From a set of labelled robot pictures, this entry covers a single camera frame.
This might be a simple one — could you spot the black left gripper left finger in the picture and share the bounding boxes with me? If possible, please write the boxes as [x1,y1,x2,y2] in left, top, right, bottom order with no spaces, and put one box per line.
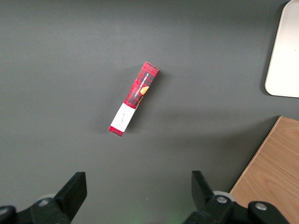
[0,171,88,224]

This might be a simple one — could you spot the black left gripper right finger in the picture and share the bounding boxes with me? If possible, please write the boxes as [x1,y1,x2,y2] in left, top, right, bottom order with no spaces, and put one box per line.
[184,170,293,224]

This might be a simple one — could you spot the beige rectangular tray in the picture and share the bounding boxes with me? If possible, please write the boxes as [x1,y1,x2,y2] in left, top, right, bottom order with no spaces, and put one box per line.
[264,0,299,98]

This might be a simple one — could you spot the wooden drawer cabinet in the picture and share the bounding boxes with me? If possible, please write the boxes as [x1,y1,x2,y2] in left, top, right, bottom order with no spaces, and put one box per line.
[229,116,299,224]

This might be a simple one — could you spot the red plaid shortbread box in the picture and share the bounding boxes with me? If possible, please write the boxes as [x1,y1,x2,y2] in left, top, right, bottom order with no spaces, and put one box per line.
[108,61,160,138]

